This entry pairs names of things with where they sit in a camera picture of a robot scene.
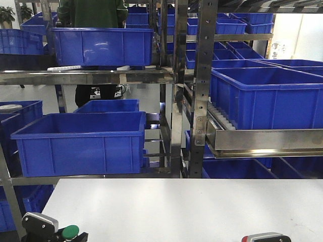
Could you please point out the large blue bin right shelf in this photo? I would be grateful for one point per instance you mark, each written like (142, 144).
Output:
(268, 98)

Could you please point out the large blue bin shelf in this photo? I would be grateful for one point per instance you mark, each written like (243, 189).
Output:
(268, 98)
(61, 144)

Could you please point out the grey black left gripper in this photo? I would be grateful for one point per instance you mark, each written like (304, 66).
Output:
(39, 227)

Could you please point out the blue bin top shelf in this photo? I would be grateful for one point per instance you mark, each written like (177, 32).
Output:
(103, 46)

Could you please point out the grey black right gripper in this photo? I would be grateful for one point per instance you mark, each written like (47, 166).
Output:
(266, 237)

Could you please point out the person in dark clothes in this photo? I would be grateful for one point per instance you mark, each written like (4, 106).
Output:
(93, 14)

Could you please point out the large blue bin upper shelf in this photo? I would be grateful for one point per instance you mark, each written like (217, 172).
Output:
(61, 144)

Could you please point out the green mushroom push button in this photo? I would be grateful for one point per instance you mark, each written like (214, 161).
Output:
(70, 232)

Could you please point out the stainless steel shelf rack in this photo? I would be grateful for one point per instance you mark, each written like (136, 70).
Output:
(193, 124)

